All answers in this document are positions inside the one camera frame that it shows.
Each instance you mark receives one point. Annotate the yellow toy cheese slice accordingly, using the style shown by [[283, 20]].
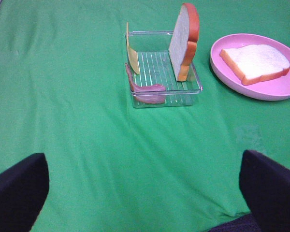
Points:
[[132, 54]]

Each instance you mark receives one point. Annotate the clear left plastic tray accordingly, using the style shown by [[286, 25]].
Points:
[[156, 68]]

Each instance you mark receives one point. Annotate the pink round plate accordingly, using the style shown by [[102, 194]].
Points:
[[273, 90]]

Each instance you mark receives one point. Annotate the green tablecloth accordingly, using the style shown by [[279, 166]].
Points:
[[114, 168]]

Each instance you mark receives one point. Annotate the toy bacon strip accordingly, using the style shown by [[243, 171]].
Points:
[[146, 94]]

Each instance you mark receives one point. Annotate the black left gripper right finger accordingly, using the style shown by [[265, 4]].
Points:
[[265, 186]]

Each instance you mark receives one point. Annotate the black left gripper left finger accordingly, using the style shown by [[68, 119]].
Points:
[[23, 190]]

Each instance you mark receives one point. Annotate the toy bread slice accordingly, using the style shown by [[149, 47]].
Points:
[[184, 40], [255, 63]]

